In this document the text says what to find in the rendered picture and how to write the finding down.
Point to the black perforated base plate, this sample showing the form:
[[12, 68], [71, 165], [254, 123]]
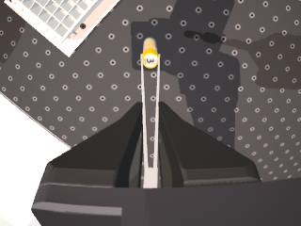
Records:
[[231, 68]]

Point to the white grid rack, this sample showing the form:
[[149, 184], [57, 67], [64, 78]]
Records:
[[38, 14]]

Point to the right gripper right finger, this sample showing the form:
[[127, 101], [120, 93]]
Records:
[[197, 159]]

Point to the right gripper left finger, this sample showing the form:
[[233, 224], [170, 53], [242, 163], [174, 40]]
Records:
[[104, 158]]

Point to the grey rectangular metal plate with slots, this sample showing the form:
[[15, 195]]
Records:
[[83, 29]]

